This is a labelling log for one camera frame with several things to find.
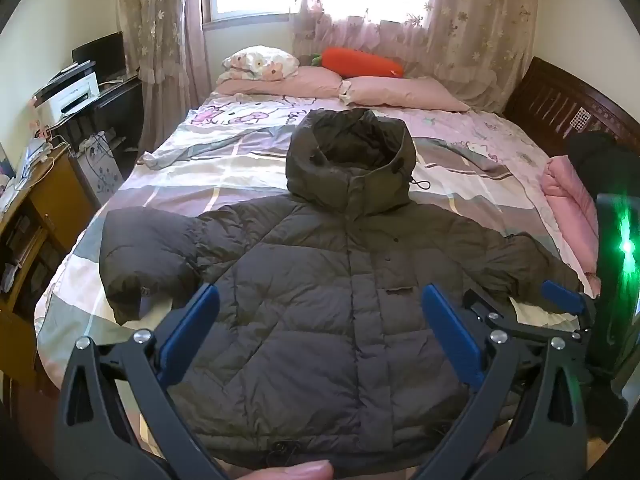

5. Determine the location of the orange carrot plush toy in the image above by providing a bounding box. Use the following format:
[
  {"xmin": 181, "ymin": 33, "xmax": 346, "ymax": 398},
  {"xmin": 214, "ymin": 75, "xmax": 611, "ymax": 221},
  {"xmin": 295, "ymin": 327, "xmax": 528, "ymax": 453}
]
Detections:
[{"xmin": 310, "ymin": 47, "xmax": 406, "ymax": 79}]

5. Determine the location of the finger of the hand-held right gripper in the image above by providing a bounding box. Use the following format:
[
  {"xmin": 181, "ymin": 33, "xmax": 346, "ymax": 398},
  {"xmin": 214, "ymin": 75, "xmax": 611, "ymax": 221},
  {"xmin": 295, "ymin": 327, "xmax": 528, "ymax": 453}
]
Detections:
[
  {"xmin": 541, "ymin": 280, "xmax": 597, "ymax": 333},
  {"xmin": 462, "ymin": 287, "xmax": 592, "ymax": 347}
]

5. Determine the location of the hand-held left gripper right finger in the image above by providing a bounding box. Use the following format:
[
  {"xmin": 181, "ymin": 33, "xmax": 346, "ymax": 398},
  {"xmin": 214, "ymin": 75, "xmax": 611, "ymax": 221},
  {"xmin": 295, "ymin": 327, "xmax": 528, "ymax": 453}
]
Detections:
[{"xmin": 412, "ymin": 282, "xmax": 588, "ymax": 480}]

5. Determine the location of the beige floral lace curtain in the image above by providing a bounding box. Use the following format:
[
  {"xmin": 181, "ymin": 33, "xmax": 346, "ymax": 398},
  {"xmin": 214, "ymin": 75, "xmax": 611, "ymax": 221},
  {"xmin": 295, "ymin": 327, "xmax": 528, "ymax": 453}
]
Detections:
[{"xmin": 116, "ymin": 0, "xmax": 212, "ymax": 147}]

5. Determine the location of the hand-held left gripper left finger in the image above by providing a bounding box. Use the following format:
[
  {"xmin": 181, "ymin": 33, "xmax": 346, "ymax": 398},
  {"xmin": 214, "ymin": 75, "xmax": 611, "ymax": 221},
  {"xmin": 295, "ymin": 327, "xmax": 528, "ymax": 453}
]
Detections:
[{"xmin": 52, "ymin": 282, "xmax": 231, "ymax": 480}]

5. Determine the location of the white floral pillow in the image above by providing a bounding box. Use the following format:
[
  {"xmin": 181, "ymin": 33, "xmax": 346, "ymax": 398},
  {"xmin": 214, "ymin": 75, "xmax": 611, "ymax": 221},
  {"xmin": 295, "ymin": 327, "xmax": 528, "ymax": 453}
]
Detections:
[{"xmin": 221, "ymin": 45, "xmax": 301, "ymax": 82}]

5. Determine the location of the dark olive hooded puffer jacket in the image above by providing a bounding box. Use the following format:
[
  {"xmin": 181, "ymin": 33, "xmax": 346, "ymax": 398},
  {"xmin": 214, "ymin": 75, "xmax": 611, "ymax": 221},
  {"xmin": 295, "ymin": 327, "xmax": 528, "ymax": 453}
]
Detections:
[{"xmin": 98, "ymin": 107, "xmax": 596, "ymax": 471}]

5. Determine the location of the dark wooden headboard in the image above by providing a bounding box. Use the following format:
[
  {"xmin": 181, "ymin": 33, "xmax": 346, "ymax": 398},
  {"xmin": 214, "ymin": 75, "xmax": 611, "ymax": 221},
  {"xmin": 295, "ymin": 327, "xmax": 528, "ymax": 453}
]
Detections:
[{"xmin": 502, "ymin": 56, "xmax": 640, "ymax": 147}]

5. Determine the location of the pink floral lace curtain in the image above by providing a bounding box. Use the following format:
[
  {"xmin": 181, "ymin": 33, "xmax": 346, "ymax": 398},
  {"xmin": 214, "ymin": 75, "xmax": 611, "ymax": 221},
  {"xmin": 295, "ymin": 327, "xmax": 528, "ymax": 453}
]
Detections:
[{"xmin": 289, "ymin": 0, "xmax": 540, "ymax": 112}]

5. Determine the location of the bed with patterned sheet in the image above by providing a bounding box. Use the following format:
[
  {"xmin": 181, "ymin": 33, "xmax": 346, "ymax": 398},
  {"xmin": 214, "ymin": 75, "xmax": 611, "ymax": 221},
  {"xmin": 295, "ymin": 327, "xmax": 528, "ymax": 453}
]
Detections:
[{"xmin": 35, "ymin": 94, "xmax": 601, "ymax": 386}]

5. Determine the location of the wooden cabinet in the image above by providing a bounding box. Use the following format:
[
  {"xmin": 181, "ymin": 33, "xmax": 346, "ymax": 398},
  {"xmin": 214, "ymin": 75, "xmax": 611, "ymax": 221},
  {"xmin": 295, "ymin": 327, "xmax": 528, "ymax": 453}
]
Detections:
[{"xmin": 0, "ymin": 142, "xmax": 97, "ymax": 377}]

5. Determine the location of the white floral storage box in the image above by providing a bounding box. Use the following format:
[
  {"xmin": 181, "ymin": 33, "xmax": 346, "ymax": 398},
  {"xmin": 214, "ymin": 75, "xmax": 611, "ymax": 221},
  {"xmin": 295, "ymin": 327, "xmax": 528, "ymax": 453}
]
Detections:
[{"xmin": 69, "ymin": 131, "xmax": 126, "ymax": 207}]

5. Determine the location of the folded pink quilt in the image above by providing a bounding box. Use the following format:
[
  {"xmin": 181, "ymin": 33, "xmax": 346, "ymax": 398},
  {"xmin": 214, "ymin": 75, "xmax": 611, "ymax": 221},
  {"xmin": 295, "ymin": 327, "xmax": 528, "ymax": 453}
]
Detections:
[{"xmin": 541, "ymin": 155, "xmax": 602, "ymax": 297}]

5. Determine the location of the person's left hand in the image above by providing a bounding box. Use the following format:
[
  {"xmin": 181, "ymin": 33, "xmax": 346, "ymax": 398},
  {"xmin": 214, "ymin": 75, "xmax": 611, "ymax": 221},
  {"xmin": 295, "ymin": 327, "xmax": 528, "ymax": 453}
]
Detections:
[{"xmin": 227, "ymin": 462, "xmax": 335, "ymax": 480}]

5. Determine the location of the black garment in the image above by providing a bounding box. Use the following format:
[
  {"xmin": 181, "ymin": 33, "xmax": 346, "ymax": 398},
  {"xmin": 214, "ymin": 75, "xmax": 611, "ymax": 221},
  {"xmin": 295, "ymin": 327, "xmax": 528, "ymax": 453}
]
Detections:
[{"xmin": 566, "ymin": 130, "xmax": 640, "ymax": 202}]

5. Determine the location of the black desk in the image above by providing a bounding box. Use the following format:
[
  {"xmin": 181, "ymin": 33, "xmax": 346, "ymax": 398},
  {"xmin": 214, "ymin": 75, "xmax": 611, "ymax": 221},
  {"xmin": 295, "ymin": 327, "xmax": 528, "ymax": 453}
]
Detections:
[{"xmin": 52, "ymin": 72, "xmax": 147, "ymax": 157}]

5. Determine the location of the black monitor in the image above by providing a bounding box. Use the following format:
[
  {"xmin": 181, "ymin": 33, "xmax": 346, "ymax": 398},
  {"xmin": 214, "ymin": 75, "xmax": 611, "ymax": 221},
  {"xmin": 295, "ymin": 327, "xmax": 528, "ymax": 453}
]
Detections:
[{"xmin": 71, "ymin": 31, "xmax": 126, "ymax": 86}]

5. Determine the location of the white printer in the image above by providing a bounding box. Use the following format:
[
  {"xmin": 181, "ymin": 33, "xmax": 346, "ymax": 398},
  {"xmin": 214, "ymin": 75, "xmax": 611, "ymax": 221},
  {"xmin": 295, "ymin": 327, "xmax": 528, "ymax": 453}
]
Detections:
[{"xmin": 32, "ymin": 61, "xmax": 101, "ymax": 127}]

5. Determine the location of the pink pillow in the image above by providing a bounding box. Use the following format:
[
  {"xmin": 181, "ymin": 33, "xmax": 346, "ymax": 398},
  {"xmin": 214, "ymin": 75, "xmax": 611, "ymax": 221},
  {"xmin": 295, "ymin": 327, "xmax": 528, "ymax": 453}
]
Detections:
[
  {"xmin": 340, "ymin": 76, "xmax": 471, "ymax": 113},
  {"xmin": 216, "ymin": 66, "xmax": 344, "ymax": 99}
]

